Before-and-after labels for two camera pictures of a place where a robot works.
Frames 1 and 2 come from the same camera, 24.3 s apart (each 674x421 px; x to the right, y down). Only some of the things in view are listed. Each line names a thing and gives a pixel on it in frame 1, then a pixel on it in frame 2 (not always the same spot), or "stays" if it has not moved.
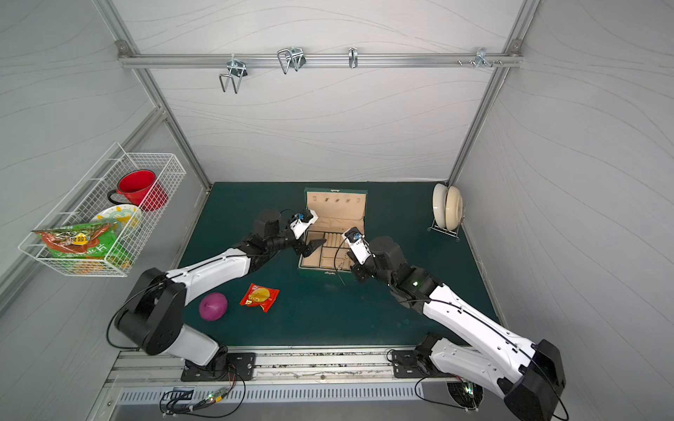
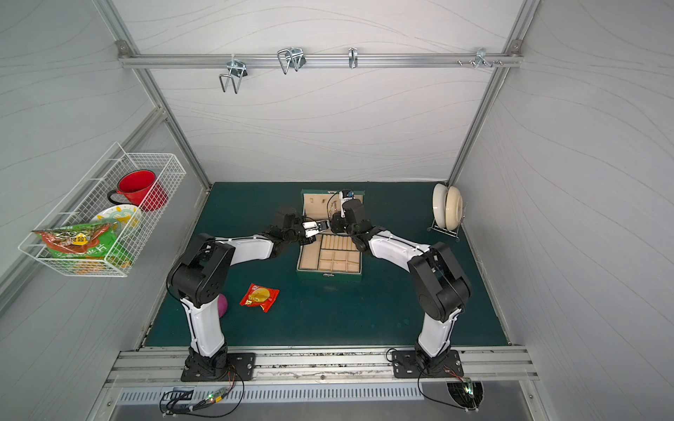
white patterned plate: [126, 218] stays
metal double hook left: [236, 69] stays
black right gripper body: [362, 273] → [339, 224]
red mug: [141, 189] stays
